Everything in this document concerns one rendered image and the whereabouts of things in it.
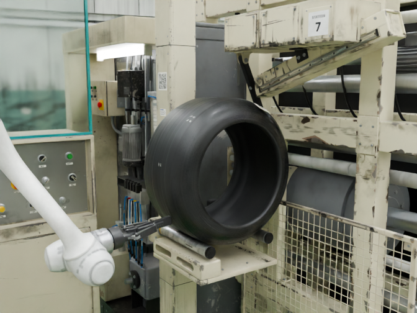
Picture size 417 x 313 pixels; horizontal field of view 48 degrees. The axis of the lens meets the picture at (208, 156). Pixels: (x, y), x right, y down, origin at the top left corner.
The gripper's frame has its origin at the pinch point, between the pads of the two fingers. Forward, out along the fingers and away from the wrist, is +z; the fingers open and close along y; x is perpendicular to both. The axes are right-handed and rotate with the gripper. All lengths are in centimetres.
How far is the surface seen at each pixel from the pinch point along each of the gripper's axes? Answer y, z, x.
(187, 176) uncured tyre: -11.1, 6.0, -17.5
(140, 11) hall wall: 846, 442, -160
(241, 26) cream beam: 12, 54, -66
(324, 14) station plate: -32, 53, -66
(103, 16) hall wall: 864, 358, -155
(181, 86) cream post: 25, 30, -45
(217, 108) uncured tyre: -8.7, 23.0, -38.0
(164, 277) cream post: 32, 14, 39
